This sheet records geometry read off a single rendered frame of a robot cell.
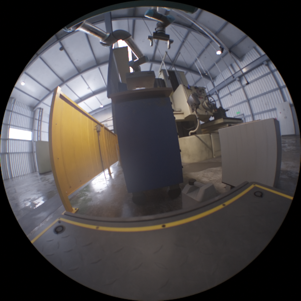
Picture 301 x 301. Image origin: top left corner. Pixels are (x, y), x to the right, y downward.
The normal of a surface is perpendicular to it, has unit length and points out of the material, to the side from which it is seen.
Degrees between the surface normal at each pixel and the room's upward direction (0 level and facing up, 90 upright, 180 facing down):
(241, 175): 90
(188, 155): 90
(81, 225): 0
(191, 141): 90
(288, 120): 90
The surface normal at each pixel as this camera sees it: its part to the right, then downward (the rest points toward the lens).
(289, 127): -0.98, 0.16
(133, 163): 0.09, 0.02
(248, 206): -0.15, -0.99
